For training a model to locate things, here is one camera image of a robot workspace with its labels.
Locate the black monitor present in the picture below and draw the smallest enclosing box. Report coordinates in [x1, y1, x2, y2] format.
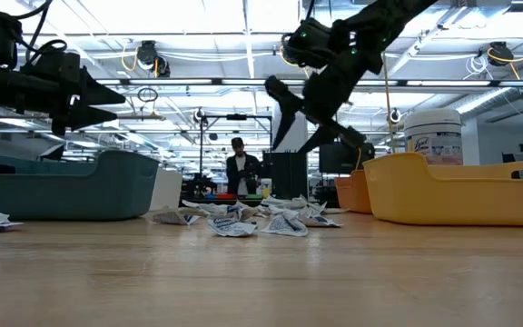
[318, 141, 376, 175]

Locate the black hanging cable loop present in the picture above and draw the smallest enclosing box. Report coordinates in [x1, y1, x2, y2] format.
[136, 86, 159, 104]

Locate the white plastic bin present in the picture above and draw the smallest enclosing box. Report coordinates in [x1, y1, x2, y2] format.
[149, 167, 184, 213]

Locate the person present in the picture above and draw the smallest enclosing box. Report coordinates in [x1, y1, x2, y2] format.
[224, 136, 262, 196]

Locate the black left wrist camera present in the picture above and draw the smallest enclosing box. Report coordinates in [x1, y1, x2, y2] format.
[19, 41, 71, 78]

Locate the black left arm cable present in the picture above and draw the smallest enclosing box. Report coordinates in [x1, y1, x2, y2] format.
[11, 0, 68, 63]

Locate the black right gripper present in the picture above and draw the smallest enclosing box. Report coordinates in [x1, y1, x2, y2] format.
[264, 48, 383, 154]

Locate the yellow plastic bin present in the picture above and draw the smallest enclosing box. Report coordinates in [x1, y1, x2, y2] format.
[362, 152, 523, 227]

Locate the white yellow wipes canister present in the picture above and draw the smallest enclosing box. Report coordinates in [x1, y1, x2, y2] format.
[404, 107, 466, 167]

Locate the white building column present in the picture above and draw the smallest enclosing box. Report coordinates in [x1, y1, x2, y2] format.
[272, 93, 309, 154]

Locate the black robot station frame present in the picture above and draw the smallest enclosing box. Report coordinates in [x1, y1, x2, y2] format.
[199, 114, 274, 203]

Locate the black cabinet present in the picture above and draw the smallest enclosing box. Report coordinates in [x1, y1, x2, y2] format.
[262, 151, 309, 200]

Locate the teal plastic bin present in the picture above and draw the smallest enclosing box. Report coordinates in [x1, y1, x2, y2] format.
[0, 149, 161, 223]

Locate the orange plastic bin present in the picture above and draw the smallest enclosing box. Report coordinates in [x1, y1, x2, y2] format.
[333, 169, 374, 214]

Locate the crumpled white printed packet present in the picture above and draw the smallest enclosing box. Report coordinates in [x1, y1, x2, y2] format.
[182, 199, 231, 217]

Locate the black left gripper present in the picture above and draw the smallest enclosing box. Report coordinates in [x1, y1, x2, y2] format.
[2, 53, 127, 137]

